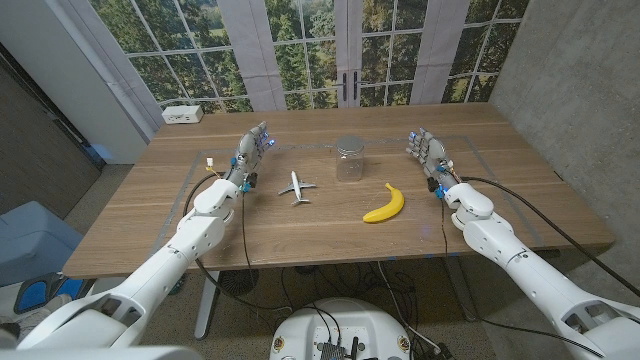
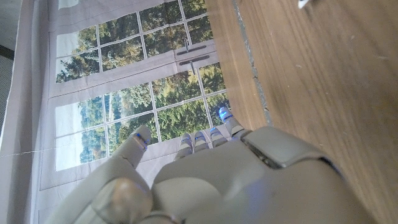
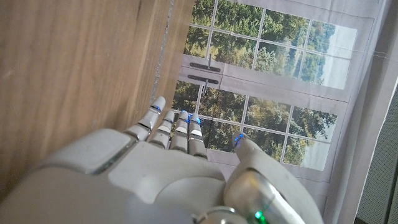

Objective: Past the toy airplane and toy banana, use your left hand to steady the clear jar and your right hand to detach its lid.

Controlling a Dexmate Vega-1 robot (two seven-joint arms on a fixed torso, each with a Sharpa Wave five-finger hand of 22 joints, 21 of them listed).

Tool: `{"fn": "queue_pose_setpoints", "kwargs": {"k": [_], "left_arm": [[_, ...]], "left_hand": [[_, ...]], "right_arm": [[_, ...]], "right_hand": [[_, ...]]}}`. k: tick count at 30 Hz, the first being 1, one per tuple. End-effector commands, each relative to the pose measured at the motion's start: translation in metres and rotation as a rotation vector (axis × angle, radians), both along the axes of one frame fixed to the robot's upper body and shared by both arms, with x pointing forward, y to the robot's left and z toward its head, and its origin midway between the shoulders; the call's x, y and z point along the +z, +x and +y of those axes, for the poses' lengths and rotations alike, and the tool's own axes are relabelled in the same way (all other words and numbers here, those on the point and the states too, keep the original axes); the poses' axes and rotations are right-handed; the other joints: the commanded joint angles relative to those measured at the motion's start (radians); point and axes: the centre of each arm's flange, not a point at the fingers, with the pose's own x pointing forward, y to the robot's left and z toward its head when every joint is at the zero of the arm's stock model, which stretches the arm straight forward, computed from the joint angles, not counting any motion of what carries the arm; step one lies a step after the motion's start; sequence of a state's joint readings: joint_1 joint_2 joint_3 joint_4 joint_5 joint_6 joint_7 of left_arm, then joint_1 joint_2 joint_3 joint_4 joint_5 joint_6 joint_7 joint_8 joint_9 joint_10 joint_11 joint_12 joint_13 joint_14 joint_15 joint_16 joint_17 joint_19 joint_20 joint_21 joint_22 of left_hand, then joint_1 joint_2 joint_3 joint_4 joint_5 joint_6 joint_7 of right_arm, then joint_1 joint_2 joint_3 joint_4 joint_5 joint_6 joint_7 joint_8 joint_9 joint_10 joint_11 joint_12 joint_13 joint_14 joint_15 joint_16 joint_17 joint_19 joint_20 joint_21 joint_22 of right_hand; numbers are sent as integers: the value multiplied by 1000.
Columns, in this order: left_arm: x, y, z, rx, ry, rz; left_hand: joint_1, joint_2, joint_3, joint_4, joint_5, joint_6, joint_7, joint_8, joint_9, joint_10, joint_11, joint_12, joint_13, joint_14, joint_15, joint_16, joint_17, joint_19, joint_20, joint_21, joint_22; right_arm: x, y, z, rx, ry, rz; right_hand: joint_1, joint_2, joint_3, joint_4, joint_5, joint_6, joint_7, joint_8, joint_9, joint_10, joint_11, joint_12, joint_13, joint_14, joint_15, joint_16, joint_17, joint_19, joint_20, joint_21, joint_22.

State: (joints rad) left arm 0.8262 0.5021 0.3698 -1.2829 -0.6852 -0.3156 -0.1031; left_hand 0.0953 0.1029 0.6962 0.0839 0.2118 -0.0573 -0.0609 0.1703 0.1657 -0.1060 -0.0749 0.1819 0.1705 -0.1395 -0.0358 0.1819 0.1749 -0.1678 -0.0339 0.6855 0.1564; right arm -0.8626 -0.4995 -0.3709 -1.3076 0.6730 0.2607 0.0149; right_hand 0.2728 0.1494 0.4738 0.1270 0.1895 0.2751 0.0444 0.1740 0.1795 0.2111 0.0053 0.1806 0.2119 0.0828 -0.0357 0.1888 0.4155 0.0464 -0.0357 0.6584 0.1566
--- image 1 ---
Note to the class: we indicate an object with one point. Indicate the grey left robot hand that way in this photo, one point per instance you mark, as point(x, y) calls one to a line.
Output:
point(248, 150)

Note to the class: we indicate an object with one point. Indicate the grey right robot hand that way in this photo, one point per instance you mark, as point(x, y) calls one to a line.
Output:
point(432, 152)

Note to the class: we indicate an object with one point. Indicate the clear glass jar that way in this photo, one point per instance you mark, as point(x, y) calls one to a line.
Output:
point(350, 167)

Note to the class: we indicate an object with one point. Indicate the white robot shoulder cover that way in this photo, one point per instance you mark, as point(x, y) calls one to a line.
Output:
point(100, 353)

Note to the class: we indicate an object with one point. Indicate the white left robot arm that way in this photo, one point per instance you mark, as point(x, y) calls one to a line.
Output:
point(165, 260)

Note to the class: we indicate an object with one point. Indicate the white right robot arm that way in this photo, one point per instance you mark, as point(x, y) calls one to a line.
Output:
point(530, 270)

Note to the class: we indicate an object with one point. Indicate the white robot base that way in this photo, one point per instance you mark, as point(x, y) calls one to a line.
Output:
point(345, 325)

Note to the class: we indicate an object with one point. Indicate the grey toy airplane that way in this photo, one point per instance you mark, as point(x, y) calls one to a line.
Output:
point(297, 187)

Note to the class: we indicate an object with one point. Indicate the yellow toy banana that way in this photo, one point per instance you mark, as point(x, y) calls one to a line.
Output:
point(390, 209)

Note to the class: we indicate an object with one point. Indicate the white power outlet box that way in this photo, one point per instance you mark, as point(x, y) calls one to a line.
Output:
point(182, 114)

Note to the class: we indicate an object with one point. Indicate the printed window backdrop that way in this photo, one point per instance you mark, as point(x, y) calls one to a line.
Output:
point(300, 55)

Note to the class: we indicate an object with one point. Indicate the black round floor fan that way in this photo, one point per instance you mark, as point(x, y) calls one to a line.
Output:
point(239, 282)

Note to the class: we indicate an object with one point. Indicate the grey table leg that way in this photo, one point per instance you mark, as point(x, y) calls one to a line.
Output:
point(462, 295)

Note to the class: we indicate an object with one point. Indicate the teal basket of toys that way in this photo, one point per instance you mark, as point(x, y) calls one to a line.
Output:
point(177, 286)

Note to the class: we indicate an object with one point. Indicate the white table leg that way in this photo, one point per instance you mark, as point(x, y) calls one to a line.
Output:
point(206, 310)

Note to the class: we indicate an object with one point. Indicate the blue-grey storage bin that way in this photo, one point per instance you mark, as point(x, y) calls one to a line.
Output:
point(35, 240)

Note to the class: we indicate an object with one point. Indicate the blue and black seat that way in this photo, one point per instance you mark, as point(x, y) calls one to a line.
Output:
point(37, 295)

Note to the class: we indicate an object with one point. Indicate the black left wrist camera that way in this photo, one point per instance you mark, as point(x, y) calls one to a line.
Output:
point(251, 181)

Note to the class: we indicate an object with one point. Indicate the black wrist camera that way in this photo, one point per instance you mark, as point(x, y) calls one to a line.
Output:
point(251, 181)
point(435, 187)

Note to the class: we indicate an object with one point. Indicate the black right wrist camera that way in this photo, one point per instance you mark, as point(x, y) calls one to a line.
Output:
point(435, 187)

